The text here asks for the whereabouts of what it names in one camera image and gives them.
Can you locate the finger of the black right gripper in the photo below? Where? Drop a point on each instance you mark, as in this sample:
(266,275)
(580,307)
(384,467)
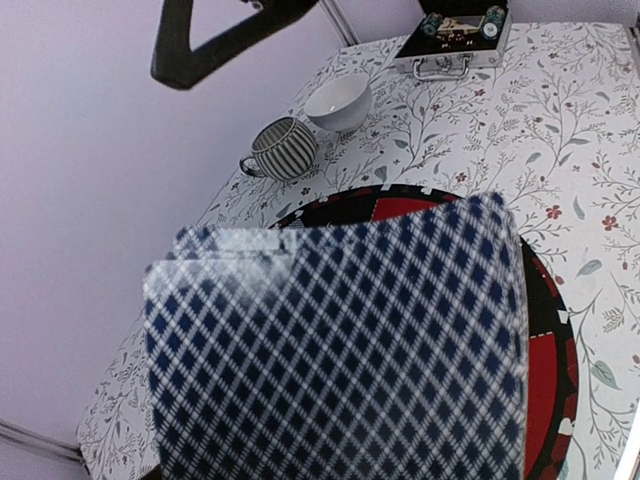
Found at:
(178,66)

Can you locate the blue playing card deck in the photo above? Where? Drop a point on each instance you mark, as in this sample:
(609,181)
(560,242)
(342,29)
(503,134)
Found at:
(395,349)

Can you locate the striped grey ceramic mug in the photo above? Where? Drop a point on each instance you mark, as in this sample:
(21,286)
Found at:
(283,150)

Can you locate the white ceramic bowl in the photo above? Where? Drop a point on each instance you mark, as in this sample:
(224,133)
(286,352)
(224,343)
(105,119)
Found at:
(342,104)

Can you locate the aluminium poker chip case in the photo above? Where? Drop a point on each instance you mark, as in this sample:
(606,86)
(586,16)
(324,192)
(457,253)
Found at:
(455,37)

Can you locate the floral white table cloth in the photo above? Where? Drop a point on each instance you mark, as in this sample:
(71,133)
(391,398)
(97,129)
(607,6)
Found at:
(554,130)

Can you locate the round red black poker mat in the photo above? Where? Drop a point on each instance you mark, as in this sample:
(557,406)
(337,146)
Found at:
(553,366)

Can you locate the right aluminium frame post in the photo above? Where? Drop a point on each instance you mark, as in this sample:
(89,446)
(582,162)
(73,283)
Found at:
(339,22)

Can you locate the aluminium frame post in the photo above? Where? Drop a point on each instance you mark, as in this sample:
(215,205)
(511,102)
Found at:
(339,22)
(39,444)

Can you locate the left aluminium frame post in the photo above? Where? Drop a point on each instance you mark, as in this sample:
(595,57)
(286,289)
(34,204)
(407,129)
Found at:
(39,444)

